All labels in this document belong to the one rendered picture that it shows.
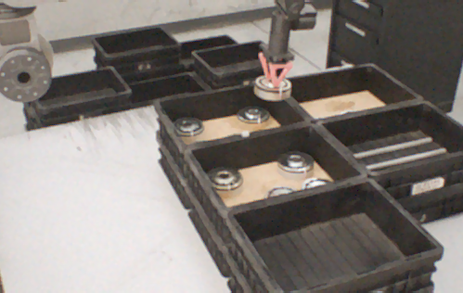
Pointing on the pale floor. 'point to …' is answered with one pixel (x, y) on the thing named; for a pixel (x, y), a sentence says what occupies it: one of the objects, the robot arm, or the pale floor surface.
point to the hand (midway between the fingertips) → (273, 80)
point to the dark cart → (405, 42)
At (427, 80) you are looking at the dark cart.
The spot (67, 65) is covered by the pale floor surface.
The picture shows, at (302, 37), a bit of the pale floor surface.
